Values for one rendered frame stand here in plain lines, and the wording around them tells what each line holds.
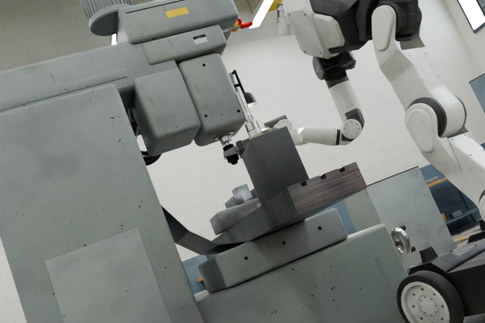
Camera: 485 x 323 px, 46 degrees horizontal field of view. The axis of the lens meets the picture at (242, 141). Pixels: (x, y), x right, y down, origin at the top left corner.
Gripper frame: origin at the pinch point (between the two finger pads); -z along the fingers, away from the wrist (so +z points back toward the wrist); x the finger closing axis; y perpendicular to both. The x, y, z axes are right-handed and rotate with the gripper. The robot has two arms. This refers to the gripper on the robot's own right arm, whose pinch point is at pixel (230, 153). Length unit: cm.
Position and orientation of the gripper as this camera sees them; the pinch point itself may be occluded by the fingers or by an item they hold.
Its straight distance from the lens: 227.4
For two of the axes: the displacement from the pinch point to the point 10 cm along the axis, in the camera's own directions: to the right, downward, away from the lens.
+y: 3.7, 9.1, -2.0
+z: 9.3, -3.6, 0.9
